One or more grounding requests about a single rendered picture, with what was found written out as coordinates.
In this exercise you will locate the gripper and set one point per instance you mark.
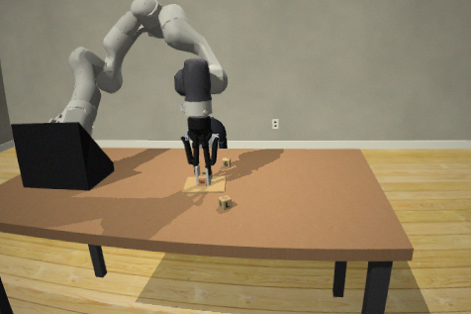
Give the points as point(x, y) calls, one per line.
point(201, 137)

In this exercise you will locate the tan square mat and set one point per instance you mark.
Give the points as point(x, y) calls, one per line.
point(218, 185)

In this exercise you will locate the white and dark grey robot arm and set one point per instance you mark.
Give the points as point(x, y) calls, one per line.
point(202, 77)

